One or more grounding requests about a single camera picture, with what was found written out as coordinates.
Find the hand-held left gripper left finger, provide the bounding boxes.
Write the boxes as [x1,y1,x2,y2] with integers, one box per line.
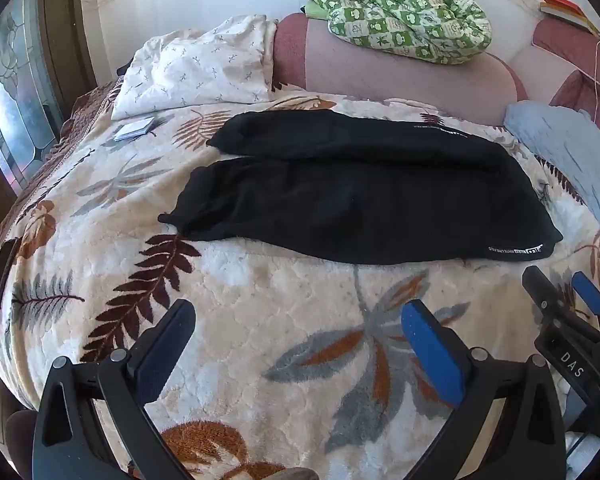
[31,298,197,480]

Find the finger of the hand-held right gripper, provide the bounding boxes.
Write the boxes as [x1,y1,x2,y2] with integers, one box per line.
[522,265,565,332]
[571,270,600,322]

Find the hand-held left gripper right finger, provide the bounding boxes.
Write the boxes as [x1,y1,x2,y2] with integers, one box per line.
[401,299,567,480]

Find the black pants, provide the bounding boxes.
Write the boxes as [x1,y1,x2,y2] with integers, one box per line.
[158,109,565,265]

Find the leaf print fleece blanket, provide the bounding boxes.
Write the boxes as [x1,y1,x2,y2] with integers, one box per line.
[0,82,600,480]

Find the light blue cloth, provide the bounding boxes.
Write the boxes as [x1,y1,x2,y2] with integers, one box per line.
[503,100,600,243]

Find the black phone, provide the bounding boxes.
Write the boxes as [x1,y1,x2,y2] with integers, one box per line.
[0,237,24,331]

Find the small white booklet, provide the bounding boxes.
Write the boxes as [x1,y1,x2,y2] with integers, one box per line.
[113,116,157,142]

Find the brown patterned bed cover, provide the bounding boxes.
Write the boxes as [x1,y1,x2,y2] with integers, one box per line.
[0,79,127,286]

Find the pink padded headboard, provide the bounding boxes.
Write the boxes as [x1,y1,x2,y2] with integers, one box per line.
[271,12,600,161]

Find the yellow-edged book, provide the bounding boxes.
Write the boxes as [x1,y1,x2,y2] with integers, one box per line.
[555,12,600,37]

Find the grey book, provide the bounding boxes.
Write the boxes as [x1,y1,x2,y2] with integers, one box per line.
[539,2,590,25]

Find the white twig print pillow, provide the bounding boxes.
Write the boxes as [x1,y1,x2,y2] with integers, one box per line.
[111,14,279,121]

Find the stained glass window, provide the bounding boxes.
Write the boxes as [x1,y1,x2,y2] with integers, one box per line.
[0,0,64,177]

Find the green checkered quilt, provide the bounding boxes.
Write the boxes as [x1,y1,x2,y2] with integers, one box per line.
[284,0,493,66]

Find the brown wooden door frame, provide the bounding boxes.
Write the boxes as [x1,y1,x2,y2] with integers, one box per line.
[37,0,99,92]

